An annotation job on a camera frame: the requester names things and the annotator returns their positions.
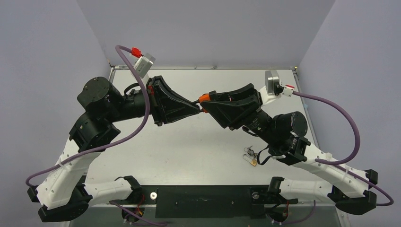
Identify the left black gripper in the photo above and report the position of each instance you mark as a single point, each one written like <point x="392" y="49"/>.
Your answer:
<point x="163" y="97"/>

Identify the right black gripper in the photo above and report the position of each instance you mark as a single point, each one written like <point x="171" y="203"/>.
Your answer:
<point x="246" y="109"/>

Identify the orange padlock with keys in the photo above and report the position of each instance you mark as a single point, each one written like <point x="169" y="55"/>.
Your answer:
<point x="200" y="100"/>

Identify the brass long-shackle padlock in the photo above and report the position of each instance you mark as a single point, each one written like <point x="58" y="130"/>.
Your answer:
<point x="250" y="155"/>

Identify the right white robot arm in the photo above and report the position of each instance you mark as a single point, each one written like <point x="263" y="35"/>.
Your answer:
<point x="347" y="188"/>

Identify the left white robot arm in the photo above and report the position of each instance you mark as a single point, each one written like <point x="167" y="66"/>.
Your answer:
<point x="64" y="195"/>

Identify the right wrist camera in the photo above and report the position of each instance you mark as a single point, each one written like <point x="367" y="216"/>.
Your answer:
<point x="273" y="88"/>

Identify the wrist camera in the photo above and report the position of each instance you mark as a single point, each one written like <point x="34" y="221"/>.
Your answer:
<point x="273" y="88"/>
<point x="144" y="64"/>

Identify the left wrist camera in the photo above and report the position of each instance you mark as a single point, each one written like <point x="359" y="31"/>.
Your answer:
<point x="144" y="64"/>

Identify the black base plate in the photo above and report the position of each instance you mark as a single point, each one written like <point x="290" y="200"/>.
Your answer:
<point x="208" y="201"/>

